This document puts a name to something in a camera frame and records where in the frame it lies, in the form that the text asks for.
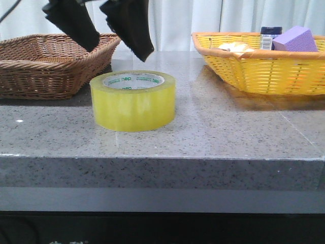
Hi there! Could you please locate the yellow woven basket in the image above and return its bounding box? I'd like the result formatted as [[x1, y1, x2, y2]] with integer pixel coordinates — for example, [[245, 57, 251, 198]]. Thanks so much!
[[191, 32, 324, 96]]

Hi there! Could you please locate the purple foam block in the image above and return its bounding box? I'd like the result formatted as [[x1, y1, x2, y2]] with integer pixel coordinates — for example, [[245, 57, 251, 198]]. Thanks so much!
[[273, 26, 318, 52]]

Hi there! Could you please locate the dark blue capped bottle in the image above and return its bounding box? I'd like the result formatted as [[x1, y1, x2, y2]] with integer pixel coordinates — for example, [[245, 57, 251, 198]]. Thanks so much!
[[260, 26, 282, 50]]

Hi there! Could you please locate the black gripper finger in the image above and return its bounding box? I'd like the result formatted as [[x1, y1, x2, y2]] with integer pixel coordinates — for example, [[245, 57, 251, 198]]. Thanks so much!
[[100, 0, 154, 62], [42, 0, 100, 52]]

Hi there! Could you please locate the black cable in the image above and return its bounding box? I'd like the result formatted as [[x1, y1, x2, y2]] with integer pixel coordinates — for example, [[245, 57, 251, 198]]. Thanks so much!
[[0, 0, 21, 23]]

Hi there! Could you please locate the white curtain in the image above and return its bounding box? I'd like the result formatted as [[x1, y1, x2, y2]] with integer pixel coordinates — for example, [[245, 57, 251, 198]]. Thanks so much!
[[1, 1, 324, 51]]

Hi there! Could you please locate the brown wicker basket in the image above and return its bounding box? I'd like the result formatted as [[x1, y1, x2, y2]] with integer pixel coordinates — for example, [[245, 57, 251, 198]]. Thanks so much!
[[1, 34, 121, 100]]

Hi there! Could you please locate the yellow packing tape roll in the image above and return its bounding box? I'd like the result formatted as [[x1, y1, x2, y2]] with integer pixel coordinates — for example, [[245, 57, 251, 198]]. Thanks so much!
[[90, 70, 176, 132]]

